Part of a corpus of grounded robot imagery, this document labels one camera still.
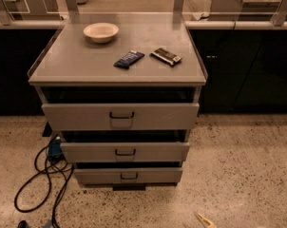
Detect grey drawer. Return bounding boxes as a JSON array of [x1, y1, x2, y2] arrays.
[[74, 167, 182, 185], [61, 142, 189, 162], [42, 104, 199, 131]]

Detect grey top drawer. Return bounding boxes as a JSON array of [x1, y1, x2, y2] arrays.
[[42, 104, 199, 131]]

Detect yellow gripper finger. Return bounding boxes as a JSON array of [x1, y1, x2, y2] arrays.
[[196, 213, 216, 228]]

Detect blue power box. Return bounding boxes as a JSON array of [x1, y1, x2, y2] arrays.
[[47, 137, 63, 159]]

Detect grey drawer cabinet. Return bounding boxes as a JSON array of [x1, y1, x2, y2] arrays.
[[29, 12, 206, 187]]

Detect grey bottom drawer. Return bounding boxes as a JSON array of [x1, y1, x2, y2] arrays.
[[74, 167, 182, 185]]

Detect background steel table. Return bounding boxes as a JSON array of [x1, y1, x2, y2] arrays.
[[209, 0, 281, 21]]

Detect grey middle drawer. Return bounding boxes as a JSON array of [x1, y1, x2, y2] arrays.
[[61, 142, 189, 162]]

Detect blue snack bar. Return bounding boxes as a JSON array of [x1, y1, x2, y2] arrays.
[[114, 50, 144, 69]]

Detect black snack bar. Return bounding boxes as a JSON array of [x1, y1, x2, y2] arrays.
[[150, 47, 182, 67]]

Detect white bowl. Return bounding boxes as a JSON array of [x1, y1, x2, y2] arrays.
[[83, 23, 119, 44]]

